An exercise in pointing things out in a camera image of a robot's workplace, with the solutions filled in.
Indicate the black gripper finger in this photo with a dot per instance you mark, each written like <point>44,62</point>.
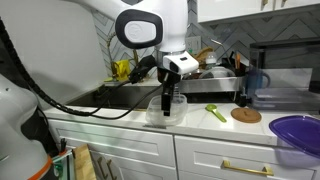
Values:
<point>166,105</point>

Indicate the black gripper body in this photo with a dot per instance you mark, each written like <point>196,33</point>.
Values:
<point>170,81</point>

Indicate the clear plastic lunchbox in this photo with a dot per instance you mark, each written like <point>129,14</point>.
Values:
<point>178,113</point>

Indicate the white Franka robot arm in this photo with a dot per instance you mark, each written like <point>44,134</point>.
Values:
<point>143,30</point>

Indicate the metal dish drying rack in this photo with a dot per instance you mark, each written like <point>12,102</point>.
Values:
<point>213,85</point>

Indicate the wooden cutting board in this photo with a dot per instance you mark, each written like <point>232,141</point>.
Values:
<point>202,55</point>

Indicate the clear baby bottle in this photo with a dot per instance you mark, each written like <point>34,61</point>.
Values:
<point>211,59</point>

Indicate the clear plastic bowl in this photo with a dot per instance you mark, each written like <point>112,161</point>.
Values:
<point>218,71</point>

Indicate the green plastic measuring spoon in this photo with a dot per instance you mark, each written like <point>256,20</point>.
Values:
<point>215,111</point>

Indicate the white lower cabinet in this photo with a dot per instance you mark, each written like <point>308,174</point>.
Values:
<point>140,146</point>

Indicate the white cabinet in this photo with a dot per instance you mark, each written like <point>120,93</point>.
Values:
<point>233,9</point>
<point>140,146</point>

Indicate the yellow cloth with long drape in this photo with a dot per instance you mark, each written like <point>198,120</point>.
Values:
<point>122,70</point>

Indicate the gold spring kitchen faucet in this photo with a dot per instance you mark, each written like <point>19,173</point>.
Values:
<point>109,50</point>

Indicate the copper utensil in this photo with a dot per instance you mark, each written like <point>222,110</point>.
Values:
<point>237,61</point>

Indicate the round cork coaster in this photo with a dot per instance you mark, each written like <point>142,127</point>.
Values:
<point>246,115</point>

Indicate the stainless steel sink basin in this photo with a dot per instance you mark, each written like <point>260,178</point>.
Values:
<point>85,99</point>

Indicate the white upper cabinet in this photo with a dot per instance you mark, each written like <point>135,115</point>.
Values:
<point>233,9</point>

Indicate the light wooden board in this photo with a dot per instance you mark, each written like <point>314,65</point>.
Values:
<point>84,163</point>

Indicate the dark transparent countertop appliance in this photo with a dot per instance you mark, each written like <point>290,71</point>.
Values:
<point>286,76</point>

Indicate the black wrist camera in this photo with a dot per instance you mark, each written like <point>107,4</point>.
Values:
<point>141,68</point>

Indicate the white wall outlet plate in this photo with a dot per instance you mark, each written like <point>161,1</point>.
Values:
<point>193,44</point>

